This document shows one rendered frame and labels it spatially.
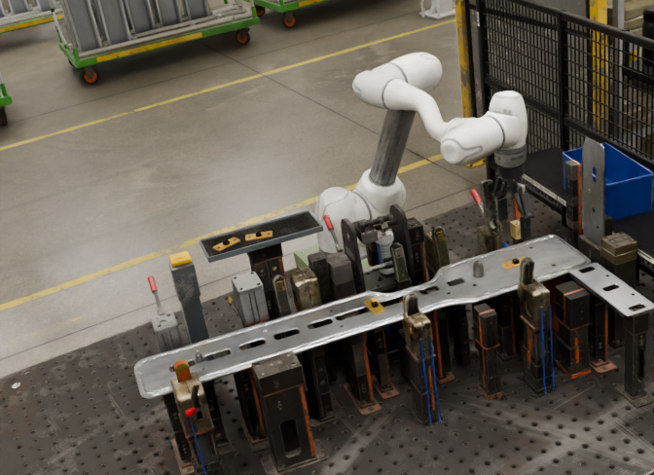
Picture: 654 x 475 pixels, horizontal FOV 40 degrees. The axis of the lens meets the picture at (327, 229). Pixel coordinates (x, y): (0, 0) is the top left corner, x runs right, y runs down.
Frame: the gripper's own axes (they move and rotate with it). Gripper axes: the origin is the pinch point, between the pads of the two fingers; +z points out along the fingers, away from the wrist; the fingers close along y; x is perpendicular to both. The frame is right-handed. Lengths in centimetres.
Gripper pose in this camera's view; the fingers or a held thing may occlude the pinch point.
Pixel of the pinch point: (514, 225)
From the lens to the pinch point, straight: 276.4
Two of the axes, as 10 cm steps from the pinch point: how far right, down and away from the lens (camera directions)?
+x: 9.4, -2.7, 2.3
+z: 1.4, 8.8, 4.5
